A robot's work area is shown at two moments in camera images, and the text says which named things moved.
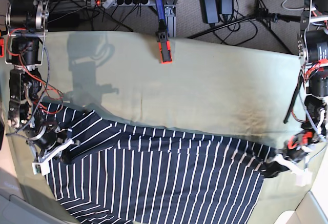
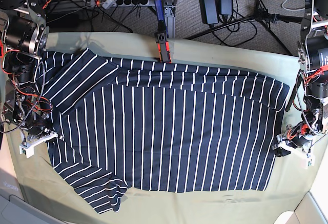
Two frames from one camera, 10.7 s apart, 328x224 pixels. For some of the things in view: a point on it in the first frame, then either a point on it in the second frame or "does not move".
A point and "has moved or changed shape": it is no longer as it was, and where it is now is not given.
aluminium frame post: x=170 y=11 does not move
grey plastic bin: x=18 y=206 does not move
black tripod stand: x=263 y=15 does not move
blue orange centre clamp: x=162 y=35 does not move
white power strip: x=105 y=1 does not move
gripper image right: x=293 y=158 → x=299 y=136
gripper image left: x=67 y=154 → x=36 y=139
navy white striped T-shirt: x=135 y=175 has moved or changed shape
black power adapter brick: x=208 y=5 does not move
